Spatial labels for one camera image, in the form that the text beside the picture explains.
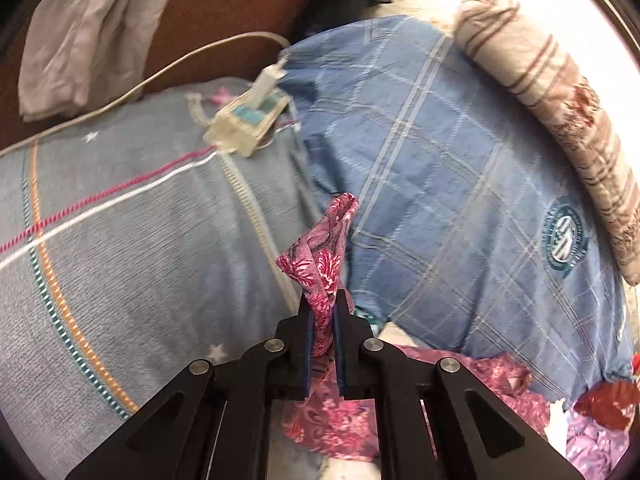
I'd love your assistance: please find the purple floral cloth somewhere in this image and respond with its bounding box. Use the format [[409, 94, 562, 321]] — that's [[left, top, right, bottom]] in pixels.
[[565, 407, 632, 479]]

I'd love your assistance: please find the cream power strip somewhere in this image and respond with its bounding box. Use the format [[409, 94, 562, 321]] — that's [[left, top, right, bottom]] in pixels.
[[204, 57, 292, 159]]

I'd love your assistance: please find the mauve pink floral garment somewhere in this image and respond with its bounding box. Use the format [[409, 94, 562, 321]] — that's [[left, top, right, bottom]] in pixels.
[[276, 192, 552, 463]]

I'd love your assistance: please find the red plastic bag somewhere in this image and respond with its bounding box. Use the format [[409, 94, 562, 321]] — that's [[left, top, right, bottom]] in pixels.
[[575, 379, 640, 432]]

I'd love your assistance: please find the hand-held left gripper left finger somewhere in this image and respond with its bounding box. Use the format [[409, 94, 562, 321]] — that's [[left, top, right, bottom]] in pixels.
[[65, 296, 316, 480]]

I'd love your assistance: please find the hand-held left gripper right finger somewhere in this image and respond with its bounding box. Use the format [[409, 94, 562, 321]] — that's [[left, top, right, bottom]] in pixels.
[[332, 290, 586, 480]]

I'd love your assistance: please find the beige brown striped quilt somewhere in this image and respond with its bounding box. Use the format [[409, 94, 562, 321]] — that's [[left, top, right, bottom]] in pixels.
[[454, 0, 640, 287]]

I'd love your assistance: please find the grey striped pillow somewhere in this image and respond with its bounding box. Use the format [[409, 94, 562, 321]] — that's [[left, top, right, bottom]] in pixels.
[[0, 77, 352, 480]]

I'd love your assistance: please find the brown wooden headboard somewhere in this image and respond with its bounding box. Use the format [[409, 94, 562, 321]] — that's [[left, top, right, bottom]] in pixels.
[[0, 0, 329, 154]]

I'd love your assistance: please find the beige cloth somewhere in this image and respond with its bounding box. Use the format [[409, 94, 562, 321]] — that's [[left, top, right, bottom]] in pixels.
[[19, 0, 194, 122]]

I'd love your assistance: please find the white power strip with cable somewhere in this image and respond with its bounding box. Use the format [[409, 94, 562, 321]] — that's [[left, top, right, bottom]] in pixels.
[[0, 31, 292, 157]]

